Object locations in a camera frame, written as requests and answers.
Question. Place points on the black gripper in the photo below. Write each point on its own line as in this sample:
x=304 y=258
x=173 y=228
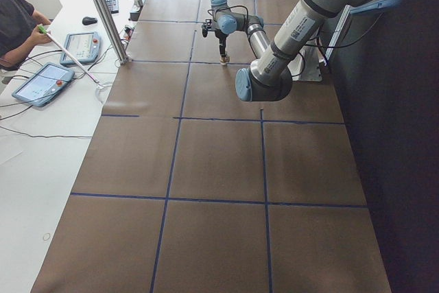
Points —
x=221 y=36

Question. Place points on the white brass PPR valve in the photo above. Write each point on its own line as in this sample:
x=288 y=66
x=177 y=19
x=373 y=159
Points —
x=224 y=60

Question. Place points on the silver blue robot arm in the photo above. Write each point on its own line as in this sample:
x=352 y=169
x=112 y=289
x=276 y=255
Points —
x=268 y=78
x=226 y=20

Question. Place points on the black metal block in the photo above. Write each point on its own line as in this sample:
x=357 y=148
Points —
x=135 y=12

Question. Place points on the black computer mouse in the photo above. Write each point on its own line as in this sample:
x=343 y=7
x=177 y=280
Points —
x=87 y=20

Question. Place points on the upper grey teach pendant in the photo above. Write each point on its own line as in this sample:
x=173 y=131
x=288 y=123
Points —
x=85 y=47

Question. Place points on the grey teach pendant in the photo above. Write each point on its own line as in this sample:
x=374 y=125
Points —
x=85 y=47
x=44 y=85

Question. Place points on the brown paper table mat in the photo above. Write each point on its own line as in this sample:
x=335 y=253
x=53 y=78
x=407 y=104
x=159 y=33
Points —
x=185 y=188

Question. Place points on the long white rod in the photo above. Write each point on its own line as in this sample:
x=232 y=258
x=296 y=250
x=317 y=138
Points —
x=71 y=56

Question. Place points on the lower grey teach pendant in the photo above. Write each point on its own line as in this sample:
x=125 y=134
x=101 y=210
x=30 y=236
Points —
x=44 y=85

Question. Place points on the person in dark shirt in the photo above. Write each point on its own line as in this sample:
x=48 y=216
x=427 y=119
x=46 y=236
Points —
x=20 y=32

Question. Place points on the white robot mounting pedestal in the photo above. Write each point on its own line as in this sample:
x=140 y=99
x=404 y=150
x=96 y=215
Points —
x=306 y=65

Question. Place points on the aluminium profile camera post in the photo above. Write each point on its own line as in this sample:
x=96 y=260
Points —
x=113 y=33

